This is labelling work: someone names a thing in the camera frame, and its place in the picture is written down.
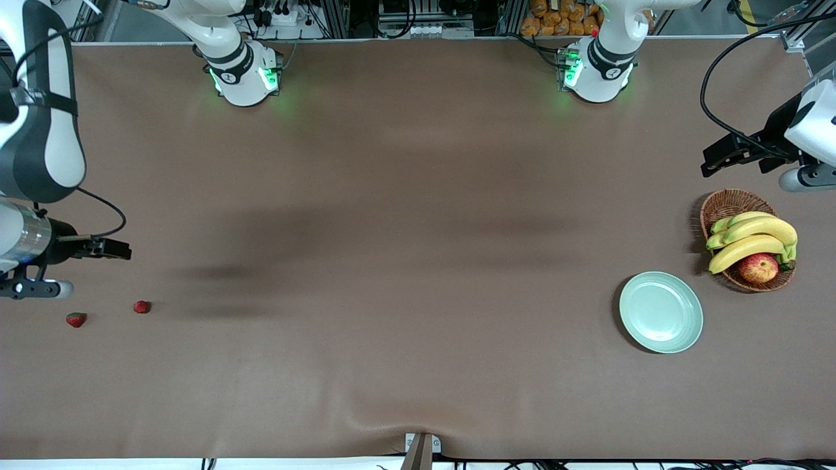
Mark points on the table cover mat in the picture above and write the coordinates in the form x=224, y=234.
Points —
x=392, y=326

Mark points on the pile of bread buns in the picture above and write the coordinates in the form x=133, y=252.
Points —
x=555, y=19

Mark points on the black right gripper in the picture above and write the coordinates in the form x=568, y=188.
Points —
x=63, y=241

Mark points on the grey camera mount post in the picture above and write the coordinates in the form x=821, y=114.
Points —
x=421, y=454

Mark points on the large yellow banana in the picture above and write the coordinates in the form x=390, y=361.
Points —
x=764, y=228

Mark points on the woven wicker fruit basket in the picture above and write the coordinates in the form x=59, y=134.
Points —
x=731, y=202

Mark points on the white terminal strip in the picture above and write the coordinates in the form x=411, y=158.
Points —
x=424, y=30

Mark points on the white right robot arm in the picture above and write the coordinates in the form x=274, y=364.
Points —
x=241, y=85

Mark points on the red yellow apple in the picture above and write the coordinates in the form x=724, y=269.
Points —
x=757, y=267

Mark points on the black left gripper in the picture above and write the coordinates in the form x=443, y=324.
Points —
x=776, y=127

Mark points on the white power strip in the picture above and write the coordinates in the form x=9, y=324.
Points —
x=284, y=18

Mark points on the pale green round plate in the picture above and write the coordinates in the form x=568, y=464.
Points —
x=661, y=312

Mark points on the red strawberry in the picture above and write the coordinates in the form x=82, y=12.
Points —
x=76, y=320
x=142, y=307

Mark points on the aluminium frame profile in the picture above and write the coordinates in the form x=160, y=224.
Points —
x=509, y=16
x=87, y=23
x=336, y=19
x=793, y=42

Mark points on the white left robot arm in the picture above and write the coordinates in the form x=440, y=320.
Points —
x=604, y=81

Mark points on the small greenish yellow banana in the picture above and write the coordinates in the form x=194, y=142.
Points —
x=744, y=218

